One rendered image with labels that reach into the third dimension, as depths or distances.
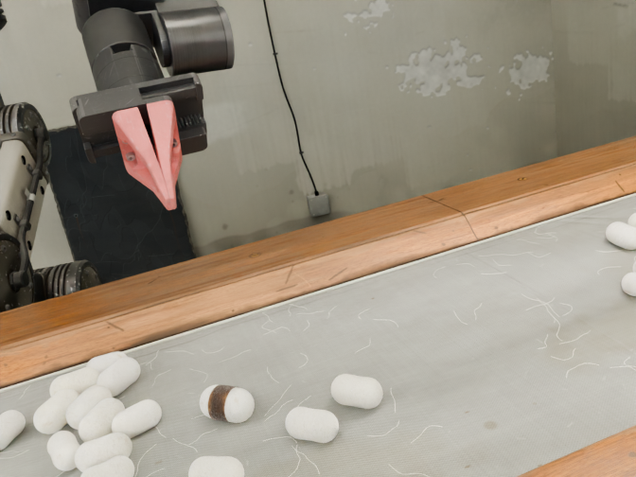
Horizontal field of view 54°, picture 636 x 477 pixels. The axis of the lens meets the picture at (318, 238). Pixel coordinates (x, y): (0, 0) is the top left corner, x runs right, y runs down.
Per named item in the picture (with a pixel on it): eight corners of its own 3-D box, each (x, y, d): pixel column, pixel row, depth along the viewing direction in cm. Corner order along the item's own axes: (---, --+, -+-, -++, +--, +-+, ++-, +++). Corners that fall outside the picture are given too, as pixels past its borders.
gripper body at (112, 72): (203, 86, 50) (180, 27, 53) (71, 114, 47) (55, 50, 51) (209, 142, 55) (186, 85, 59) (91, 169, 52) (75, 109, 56)
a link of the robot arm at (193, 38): (86, 23, 63) (73, -53, 56) (198, 10, 67) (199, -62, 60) (112, 113, 58) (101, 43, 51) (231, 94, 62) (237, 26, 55)
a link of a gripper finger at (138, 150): (231, 160, 45) (195, 75, 50) (132, 184, 44) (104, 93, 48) (234, 215, 51) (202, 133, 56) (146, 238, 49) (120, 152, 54)
